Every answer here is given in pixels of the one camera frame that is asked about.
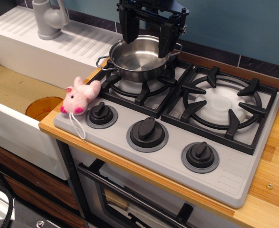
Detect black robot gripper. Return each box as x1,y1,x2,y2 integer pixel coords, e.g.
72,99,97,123
117,0,189,58

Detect pink stuffed pig toy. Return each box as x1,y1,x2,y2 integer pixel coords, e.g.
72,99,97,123
59,76,101,140

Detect stainless steel pan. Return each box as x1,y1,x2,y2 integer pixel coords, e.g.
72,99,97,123
96,35,183,82

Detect white left burner cap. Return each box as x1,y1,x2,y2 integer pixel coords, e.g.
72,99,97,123
115,79,164,94

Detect white burner cap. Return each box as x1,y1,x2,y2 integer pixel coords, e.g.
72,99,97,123
188,84,253,126
115,79,164,94

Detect black left burner grate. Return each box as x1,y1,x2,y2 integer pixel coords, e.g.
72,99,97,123
91,56,193,118

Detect black burner grate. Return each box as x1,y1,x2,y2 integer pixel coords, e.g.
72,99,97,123
91,56,193,118
161,66,279,155

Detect grey toy faucet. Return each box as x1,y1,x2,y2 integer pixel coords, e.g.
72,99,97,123
32,0,69,40

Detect white right burner cap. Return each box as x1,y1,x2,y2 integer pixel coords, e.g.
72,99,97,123
188,84,253,126

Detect black left stove knob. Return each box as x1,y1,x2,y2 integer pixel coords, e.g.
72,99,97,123
85,102,118,129

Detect black stove knob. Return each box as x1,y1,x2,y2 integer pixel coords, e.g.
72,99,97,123
126,117,169,153
85,102,118,129
181,142,220,174

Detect black middle stove knob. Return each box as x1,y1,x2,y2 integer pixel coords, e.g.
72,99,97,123
126,117,169,153

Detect black right burner grate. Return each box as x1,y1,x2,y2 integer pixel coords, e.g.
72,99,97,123
161,66,279,155

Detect grey toy stove top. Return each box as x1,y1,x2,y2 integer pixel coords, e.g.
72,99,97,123
53,63,279,209

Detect white toy sink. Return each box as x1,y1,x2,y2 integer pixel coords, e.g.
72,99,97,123
0,6,122,180

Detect black right stove knob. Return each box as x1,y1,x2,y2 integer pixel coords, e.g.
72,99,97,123
181,142,220,174

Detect toy oven door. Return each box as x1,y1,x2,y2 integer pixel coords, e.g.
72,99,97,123
69,146,249,228

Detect wooden drawer cabinet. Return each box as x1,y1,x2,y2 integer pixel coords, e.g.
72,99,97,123
0,147,87,228

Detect black oven door handle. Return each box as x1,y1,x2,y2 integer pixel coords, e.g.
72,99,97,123
77,159,193,228

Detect black braided cable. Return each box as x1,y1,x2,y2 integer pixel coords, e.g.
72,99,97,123
0,185,15,228

